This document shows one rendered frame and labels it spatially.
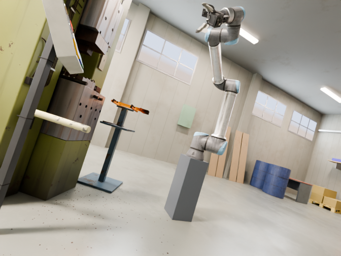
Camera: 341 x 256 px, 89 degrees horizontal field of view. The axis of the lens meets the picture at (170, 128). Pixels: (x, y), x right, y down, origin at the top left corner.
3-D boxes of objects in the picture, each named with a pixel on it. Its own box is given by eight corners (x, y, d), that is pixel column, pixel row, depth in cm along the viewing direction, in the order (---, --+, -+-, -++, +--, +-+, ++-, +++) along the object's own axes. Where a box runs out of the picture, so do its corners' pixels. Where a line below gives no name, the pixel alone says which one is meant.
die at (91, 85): (93, 91, 157) (96, 83, 157) (80, 84, 137) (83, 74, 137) (50, 78, 159) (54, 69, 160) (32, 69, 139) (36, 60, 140)
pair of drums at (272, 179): (257, 185, 628) (264, 161, 633) (291, 200, 515) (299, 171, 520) (242, 182, 600) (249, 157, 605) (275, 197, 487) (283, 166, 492)
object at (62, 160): (75, 187, 166) (91, 140, 168) (45, 201, 128) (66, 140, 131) (23, 169, 169) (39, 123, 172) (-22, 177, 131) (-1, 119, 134)
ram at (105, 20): (113, 53, 172) (126, 16, 175) (96, 28, 134) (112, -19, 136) (75, 41, 175) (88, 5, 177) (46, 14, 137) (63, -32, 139)
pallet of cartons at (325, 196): (349, 216, 593) (354, 197, 596) (333, 212, 551) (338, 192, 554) (322, 204, 666) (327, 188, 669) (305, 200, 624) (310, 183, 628)
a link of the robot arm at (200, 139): (192, 147, 189) (197, 131, 190) (207, 152, 181) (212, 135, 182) (188, 146, 175) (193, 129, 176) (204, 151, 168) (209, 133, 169)
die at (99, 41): (105, 55, 159) (108, 45, 159) (95, 42, 139) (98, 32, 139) (63, 42, 161) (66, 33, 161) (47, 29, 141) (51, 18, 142)
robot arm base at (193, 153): (197, 158, 191) (199, 149, 191) (206, 162, 173) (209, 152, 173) (182, 154, 183) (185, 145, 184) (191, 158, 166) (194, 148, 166)
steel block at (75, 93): (91, 140, 168) (105, 97, 171) (66, 140, 131) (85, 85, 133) (39, 123, 172) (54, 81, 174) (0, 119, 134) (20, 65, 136)
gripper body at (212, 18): (217, 14, 97) (231, 12, 103) (207, 8, 102) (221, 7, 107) (213, 28, 103) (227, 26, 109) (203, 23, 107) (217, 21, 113)
